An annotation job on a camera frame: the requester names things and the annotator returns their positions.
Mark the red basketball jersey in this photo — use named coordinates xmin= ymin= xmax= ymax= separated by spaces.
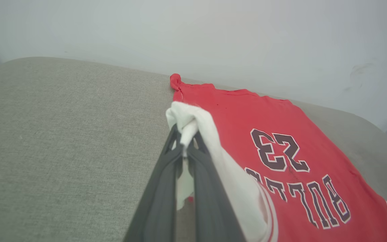
xmin=166 ymin=73 xmax=387 ymax=242

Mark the grey fabric sofa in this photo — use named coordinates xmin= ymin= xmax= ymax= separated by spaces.
xmin=0 ymin=56 xmax=387 ymax=242

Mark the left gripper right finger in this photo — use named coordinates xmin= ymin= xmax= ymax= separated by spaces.
xmin=187 ymin=131 xmax=246 ymax=242

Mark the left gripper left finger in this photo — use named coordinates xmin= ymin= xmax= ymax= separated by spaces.
xmin=123 ymin=124 xmax=184 ymax=242

